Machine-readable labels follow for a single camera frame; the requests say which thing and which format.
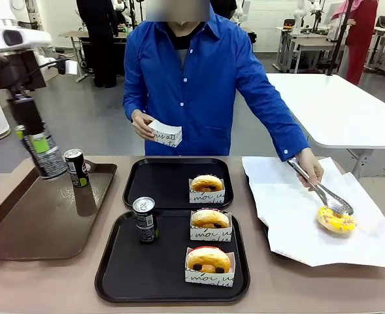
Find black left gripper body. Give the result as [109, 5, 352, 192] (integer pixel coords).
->
[0, 54, 48, 96]

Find black drink can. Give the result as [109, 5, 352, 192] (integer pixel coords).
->
[132, 196, 159, 243]
[24, 132, 68, 181]
[63, 148, 90, 189]

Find orange donut with dark dots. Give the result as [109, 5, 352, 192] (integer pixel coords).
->
[190, 174, 224, 193]

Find metal serving tongs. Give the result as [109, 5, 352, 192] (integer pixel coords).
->
[287, 159, 355, 217]

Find yellow glazed sprinkle donut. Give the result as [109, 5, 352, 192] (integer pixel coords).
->
[316, 205, 358, 234]

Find person's left forearm blue sleeve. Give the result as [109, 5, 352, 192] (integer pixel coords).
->
[247, 75, 310, 163]

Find person's right forearm blue sleeve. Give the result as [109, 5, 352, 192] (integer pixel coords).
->
[122, 94, 147, 124]

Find person's right hand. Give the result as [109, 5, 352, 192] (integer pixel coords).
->
[131, 110, 157, 141]

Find person's left hand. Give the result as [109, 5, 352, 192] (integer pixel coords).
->
[295, 147, 325, 192]

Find black office chair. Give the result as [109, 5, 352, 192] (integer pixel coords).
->
[17, 20, 44, 33]

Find grey workshop table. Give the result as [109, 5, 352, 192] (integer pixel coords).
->
[58, 30, 129, 83]

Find person in black clothes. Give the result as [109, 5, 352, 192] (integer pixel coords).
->
[76, 0, 120, 88]

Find brown plastic serving tray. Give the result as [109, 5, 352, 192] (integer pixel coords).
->
[0, 159, 118, 262]

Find black plastic serving tray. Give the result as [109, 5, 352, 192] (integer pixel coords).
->
[94, 209, 251, 304]
[122, 158, 235, 211]

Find blue button shirt torso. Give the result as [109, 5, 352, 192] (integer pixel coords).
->
[122, 5, 310, 163]

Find dark paper-covered tray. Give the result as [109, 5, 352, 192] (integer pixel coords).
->
[243, 163, 297, 261]

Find white paper sheet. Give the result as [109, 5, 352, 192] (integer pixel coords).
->
[241, 156, 385, 269]

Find grey desk with equipment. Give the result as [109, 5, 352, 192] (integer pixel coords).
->
[272, 26, 346, 75]

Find large white table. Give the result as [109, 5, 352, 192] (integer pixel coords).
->
[265, 72, 385, 179]

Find black stand pole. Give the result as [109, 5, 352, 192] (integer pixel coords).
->
[324, 0, 355, 77]

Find person in red dress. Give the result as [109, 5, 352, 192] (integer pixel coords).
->
[331, 0, 381, 86]

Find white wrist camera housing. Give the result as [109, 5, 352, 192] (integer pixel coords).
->
[0, 19, 53, 55]

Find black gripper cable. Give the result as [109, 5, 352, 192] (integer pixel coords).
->
[38, 54, 79, 75]

